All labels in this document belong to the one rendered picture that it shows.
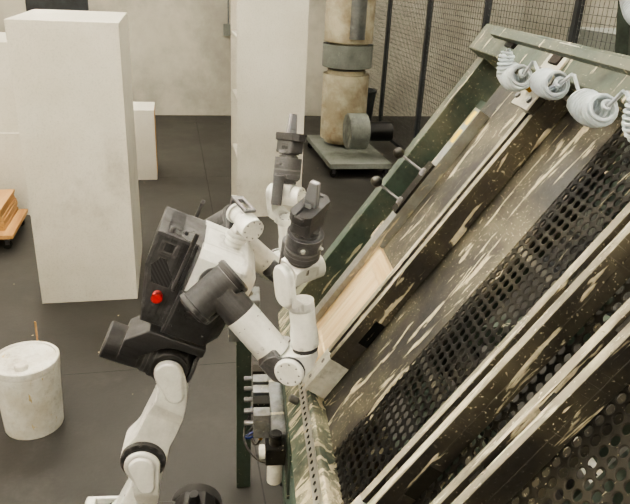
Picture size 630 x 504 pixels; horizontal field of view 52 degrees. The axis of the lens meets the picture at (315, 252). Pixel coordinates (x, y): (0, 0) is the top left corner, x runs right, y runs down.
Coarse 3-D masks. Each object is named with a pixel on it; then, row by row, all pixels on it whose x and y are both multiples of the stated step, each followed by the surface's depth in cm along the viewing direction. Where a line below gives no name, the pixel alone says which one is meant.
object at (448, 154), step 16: (480, 112) 203; (464, 128) 205; (480, 128) 205; (448, 144) 209; (464, 144) 206; (448, 160) 208; (432, 176) 210; (416, 192) 211; (384, 224) 218; (400, 224) 215; (384, 240) 217; (368, 256) 219; (352, 272) 221; (336, 288) 223; (320, 304) 228
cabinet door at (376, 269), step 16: (384, 256) 210; (368, 272) 214; (384, 272) 203; (352, 288) 217; (368, 288) 207; (336, 304) 221; (352, 304) 211; (320, 320) 226; (336, 320) 215; (320, 336) 218; (336, 336) 208; (320, 352) 211
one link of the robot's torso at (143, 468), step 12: (132, 456) 201; (144, 456) 201; (132, 468) 201; (144, 468) 202; (156, 468) 203; (132, 480) 204; (144, 480) 204; (156, 480) 205; (132, 492) 211; (144, 492) 206; (156, 492) 207
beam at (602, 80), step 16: (480, 32) 221; (480, 48) 213; (496, 48) 202; (528, 48) 183; (592, 48) 154; (496, 64) 212; (528, 64) 177; (576, 64) 156; (592, 80) 146; (608, 80) 141; (624, 80) 136; (624, 96) 133
